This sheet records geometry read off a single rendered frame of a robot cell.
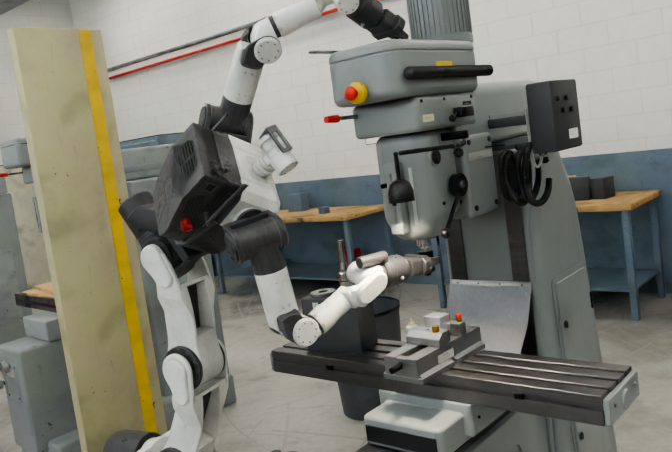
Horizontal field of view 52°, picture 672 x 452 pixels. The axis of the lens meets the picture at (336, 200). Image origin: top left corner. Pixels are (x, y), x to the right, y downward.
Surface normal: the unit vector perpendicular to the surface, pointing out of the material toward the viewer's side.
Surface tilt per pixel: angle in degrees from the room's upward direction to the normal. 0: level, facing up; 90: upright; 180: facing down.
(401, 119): 90
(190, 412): 115
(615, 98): 90
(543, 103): 90
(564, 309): 88
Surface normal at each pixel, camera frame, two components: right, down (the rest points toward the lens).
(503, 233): -0.65, 0.15
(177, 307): -0.42, 0.55
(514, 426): 0.75, -0.04
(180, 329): -0.47, 0.14
